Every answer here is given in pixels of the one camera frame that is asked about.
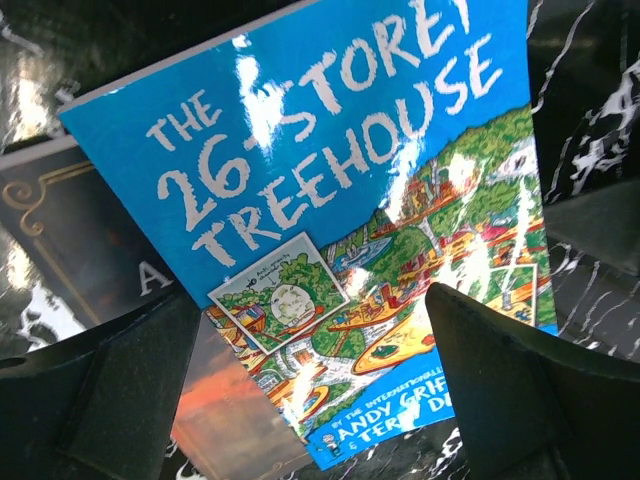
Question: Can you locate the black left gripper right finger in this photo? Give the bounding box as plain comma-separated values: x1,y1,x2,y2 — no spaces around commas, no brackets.
425,283,639,479

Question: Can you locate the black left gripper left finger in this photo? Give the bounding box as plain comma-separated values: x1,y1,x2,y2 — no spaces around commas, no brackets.
1,293,201,479

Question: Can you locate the blue 26-Storey Treehouse book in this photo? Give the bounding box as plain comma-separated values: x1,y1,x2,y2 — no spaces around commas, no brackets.
60,1,557,470

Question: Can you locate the dark Tale of Two Cities book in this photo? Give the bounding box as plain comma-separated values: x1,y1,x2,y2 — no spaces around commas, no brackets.
1,136,310,479

